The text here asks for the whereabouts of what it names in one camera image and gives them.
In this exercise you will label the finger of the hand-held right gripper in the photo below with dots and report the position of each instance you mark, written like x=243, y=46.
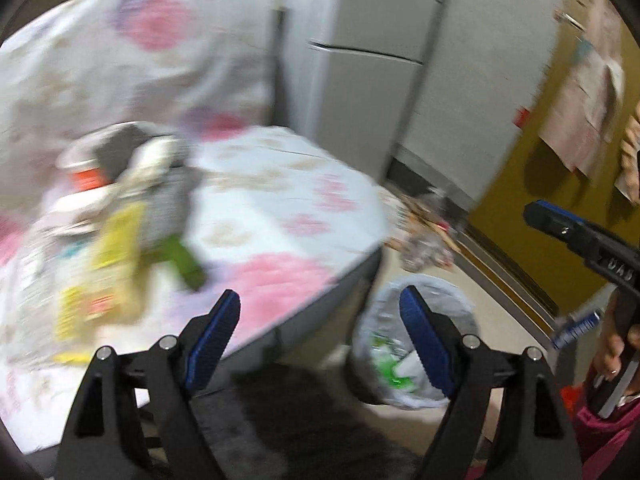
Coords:
x=557, y=222

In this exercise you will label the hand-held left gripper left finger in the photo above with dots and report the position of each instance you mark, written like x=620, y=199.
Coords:
x=215, y=340

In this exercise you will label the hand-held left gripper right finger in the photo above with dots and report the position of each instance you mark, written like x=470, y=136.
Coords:
x=427, y=340

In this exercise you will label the trash bin with white liner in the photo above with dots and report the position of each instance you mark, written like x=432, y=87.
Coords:
x=370, y=350

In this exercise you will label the green plastic wrapper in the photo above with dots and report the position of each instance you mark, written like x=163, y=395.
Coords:
x=182, y=260

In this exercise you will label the yellow red printed packet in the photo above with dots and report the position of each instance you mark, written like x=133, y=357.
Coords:
x=95, y=305

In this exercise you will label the yellow snack packet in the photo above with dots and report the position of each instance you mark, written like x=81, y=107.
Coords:
x=120, y=240

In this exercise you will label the grey mesh cloth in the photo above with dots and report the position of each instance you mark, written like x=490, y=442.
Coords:
x=172, y=205

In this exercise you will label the clear plastic wrapper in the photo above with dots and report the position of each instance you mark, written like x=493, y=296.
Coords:
x=45, y=265

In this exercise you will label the white paper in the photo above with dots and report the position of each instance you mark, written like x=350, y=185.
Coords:
x=150, y=160

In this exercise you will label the orange white noodle bowl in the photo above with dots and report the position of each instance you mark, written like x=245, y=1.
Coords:
x=85, y=177

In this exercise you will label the person's right hand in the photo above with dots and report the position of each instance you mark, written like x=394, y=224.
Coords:
x=607, y=355

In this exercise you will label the olive door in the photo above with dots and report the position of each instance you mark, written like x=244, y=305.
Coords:
x=540, y=210

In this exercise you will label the green wrapper piece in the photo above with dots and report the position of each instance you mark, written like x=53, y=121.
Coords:
x=387, y=360

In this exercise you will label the clear bag of shells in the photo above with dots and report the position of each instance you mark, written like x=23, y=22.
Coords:
x=425, y=252

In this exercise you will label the grey patterned pants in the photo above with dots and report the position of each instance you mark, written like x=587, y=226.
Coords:
x=310, y=425

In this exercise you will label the plastic bags with chopsticks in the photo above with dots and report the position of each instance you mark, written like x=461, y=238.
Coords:
x=415, y=212

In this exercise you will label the floral printed cloth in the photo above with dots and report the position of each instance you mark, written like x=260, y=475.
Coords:
x=280, y=185

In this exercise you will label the pink jacket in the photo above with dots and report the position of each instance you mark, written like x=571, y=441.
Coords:
x=605, y=435

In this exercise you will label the silver refrigerator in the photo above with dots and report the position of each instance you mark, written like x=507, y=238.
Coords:
x=365, y=85

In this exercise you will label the red wall tag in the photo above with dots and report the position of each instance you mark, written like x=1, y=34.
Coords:
x=522, y=117

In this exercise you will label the pale paper wall poster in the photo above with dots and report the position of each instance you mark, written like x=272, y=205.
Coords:
x=585, y=100

